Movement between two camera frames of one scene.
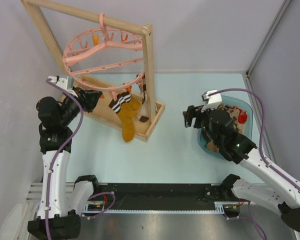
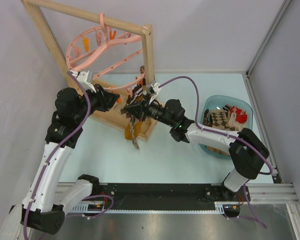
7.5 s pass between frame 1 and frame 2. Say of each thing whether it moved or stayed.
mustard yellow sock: moved
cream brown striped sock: moved
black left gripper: moved
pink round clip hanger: stayed
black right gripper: moved
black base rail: stayed
